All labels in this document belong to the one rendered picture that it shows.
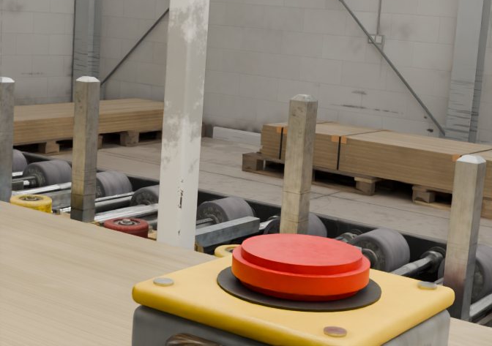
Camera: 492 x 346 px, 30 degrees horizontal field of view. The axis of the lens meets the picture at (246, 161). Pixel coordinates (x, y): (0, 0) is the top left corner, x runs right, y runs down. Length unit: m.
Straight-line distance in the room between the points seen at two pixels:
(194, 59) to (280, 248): 1.25
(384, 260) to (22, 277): 0.84
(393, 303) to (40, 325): 0.93
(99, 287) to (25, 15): 8.53
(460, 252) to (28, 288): 0.63
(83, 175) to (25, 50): 7.97
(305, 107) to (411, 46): 6.61
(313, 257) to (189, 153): 1.27
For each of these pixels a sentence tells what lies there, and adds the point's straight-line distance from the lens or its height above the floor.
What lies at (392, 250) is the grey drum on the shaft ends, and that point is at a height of 0.83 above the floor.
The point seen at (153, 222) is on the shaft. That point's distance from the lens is 2.11.
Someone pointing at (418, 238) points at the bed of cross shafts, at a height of 0.84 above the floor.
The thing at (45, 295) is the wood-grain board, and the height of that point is 0.90.
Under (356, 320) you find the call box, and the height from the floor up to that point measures 1.22.
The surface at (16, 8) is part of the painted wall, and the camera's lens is 9.69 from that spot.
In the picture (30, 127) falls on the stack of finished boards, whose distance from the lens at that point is 7.53.
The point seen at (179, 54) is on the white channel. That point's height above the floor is 1.22.
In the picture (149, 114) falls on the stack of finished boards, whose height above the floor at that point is 0.28.
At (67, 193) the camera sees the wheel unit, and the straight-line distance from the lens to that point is 2.25.
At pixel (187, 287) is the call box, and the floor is 1.22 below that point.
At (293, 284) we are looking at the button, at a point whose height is 1.23.
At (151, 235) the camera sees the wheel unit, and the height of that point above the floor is 0.87.
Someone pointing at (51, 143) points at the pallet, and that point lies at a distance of 7.71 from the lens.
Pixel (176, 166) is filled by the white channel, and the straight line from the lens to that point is 1.52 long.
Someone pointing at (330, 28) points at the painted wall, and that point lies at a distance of 8.49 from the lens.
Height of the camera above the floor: 1.30
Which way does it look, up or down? 9 degrees down
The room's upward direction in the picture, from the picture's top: 4 degrees clockwise
